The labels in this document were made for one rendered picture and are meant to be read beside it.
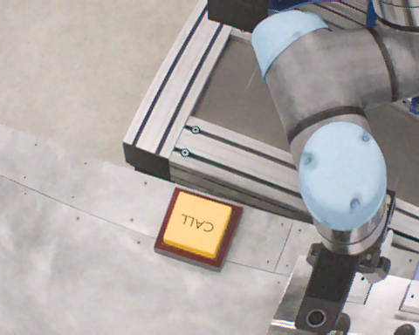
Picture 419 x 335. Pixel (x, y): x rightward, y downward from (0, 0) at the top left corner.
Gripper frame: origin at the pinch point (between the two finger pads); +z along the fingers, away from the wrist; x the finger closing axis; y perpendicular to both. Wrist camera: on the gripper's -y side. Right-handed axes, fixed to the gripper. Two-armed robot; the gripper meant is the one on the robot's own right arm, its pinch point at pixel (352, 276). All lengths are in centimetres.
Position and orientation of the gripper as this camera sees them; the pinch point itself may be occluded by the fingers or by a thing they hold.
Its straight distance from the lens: 114.6
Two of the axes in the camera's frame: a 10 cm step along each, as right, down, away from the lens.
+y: 3.1, -9.2, 2.3
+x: -9.3, -2.4, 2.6
